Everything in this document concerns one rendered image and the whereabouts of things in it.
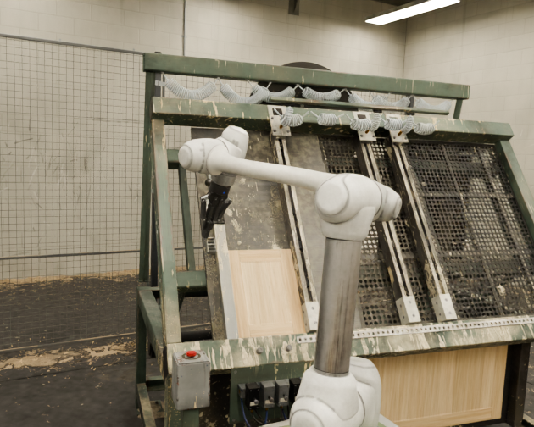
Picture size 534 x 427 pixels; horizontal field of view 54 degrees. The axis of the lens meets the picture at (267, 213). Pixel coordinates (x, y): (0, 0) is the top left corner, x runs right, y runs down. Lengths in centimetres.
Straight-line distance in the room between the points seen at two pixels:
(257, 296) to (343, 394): 95
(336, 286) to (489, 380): 194
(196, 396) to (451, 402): 161
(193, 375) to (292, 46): 676
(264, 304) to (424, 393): 109
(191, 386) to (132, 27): 586
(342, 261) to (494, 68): 702
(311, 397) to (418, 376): 150
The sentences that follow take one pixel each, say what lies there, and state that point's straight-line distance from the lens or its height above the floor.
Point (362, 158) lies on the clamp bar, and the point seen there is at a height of 167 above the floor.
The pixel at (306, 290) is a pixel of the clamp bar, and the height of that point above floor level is 107.
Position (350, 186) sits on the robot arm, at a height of 159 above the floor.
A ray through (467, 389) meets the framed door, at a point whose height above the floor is 45.
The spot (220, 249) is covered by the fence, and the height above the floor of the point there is 124.
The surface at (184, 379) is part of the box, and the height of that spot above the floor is 87.
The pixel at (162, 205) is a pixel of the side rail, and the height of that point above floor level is 142.
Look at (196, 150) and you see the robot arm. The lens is 169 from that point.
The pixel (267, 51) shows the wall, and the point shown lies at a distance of 798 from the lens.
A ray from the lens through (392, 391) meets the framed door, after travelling 288.
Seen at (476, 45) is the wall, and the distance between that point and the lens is 856.
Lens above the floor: 167
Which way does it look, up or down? 7 degrees down
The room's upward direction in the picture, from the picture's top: 2 degrees clockwise
